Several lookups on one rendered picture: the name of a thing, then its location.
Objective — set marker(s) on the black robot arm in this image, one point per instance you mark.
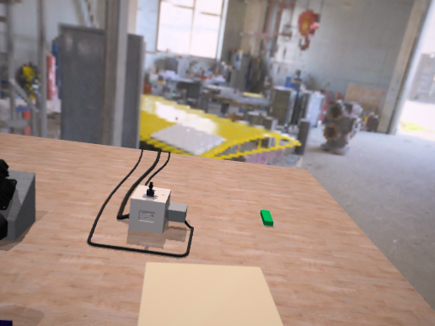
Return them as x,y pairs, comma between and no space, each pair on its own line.
7,186

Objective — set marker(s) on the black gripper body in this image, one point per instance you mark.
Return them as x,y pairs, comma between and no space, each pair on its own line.
3,227

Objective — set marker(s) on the green rectangular block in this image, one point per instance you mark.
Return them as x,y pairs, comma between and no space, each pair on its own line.
266,217

